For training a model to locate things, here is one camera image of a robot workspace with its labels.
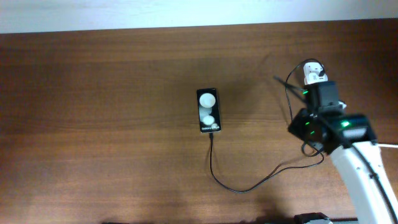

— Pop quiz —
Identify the black charger cable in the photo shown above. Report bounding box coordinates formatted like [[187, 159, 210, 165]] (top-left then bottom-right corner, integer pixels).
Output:
[[209, 58, 326, 194]]

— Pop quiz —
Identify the black smartphone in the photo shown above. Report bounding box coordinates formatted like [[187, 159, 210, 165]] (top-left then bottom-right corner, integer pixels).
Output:
[[197, 88, 221, 133]]

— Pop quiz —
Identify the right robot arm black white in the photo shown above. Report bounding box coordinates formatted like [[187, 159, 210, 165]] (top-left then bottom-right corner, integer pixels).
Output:
[[288, 82, 397, 223]]

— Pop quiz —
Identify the white power strip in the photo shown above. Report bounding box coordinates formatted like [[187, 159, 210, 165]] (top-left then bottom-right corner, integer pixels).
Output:
[[303, 62, 328, 85]]

